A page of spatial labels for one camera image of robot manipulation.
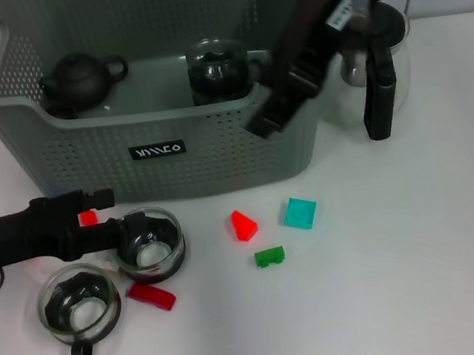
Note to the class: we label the green toy brick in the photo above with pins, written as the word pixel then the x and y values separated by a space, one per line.
pixel 269 257

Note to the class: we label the black clay teapot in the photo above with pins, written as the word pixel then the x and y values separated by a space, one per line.
pixel 73 83

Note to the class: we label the dark red curved toy brick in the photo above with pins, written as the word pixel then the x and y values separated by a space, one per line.
pixel 152 296

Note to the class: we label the teal square toy brick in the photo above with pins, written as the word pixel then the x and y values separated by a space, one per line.
pixel 298 214

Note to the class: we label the grey perforated plastic storage bin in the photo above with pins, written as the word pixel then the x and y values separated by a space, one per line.
pixel 171 151

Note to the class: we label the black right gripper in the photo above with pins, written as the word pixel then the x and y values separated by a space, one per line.
pixel 316 20

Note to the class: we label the small red toy brick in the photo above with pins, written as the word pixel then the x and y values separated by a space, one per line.
pixel 89 218

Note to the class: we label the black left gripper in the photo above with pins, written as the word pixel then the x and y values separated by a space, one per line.
pixel 16 239

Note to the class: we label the orange-red sloped toy brick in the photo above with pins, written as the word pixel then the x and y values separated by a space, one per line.
pixel 243 225

